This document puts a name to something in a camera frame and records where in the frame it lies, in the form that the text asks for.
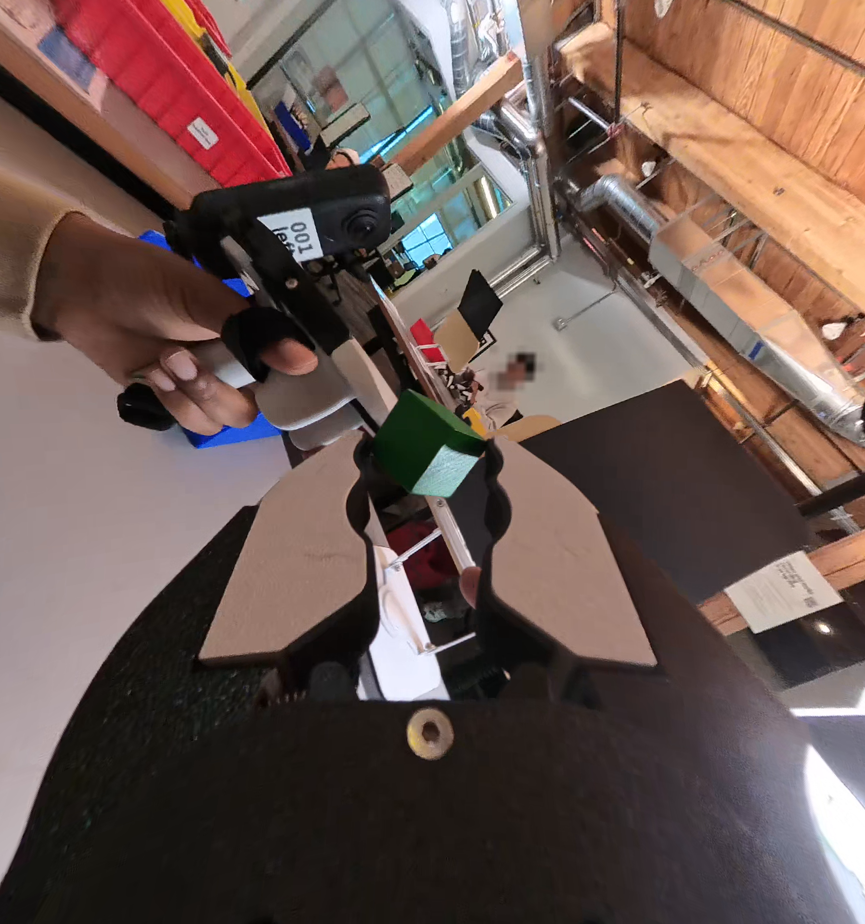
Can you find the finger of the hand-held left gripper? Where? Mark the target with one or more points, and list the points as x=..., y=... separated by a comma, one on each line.
x=367, y=382
x=302, y=401

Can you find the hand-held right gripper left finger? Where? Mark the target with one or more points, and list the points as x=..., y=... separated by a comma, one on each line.
x=295, y=570

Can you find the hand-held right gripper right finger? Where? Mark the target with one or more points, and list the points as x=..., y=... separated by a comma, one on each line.
x=562, y=577

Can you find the green wooden cube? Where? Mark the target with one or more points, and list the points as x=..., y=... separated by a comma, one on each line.
x=418, y=433

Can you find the blue plastic bin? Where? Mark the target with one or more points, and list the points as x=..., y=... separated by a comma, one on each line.
x=223, y=437

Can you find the person's left forearm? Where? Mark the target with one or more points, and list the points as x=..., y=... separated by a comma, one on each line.
x=6, y=245

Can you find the person's right hand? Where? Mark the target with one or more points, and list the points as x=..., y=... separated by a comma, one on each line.
x=470, y=586

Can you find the person's left hand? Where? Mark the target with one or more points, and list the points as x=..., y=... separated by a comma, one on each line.
x=129, y=303

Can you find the red plastic bin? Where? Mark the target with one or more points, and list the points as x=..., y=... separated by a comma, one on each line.
x=165, y=79
x=421, y=333

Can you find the tilted board on stand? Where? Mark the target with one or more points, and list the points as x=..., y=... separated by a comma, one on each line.
x=468, y=317

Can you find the red bag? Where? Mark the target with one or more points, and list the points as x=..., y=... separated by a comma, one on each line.
x=414, y=552

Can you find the wooden board with black sheet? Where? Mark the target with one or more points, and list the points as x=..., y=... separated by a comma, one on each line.
x=656, y=469

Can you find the white paper notice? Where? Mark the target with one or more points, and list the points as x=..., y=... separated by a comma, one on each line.
x=782, y=592

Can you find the blue card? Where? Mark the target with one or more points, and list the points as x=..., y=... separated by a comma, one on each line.
x=68, y=56

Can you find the silver rectangular duct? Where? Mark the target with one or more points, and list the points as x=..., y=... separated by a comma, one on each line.
x=728, y=289

